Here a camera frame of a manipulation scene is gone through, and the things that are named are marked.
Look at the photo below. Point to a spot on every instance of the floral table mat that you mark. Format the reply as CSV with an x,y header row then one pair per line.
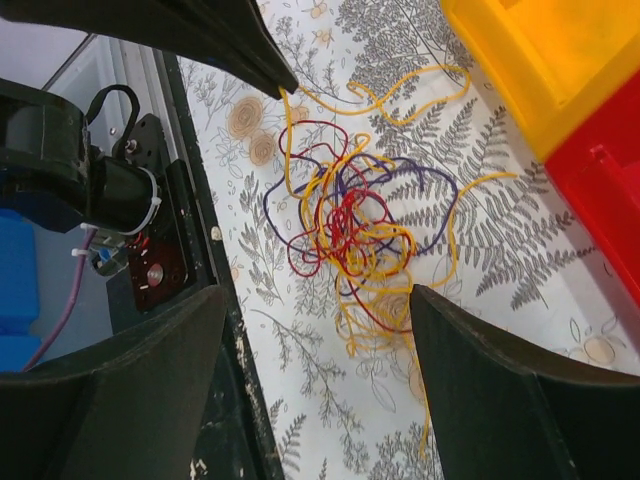
x,y
396,164

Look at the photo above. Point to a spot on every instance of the yellow plastic bin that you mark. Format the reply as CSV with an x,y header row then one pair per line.
x,y
554,63

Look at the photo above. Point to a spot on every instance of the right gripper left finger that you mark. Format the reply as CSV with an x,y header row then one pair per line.
x,y
129,407

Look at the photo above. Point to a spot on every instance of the blue storage bin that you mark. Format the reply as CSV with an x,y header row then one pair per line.
x,y
20,305

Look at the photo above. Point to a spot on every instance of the red plastic bin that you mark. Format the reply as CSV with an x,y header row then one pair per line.
x,y
596,169

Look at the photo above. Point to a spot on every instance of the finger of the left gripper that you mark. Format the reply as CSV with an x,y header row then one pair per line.
x,y
228,35

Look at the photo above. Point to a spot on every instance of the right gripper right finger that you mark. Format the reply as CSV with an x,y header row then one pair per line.
x,y
505,408

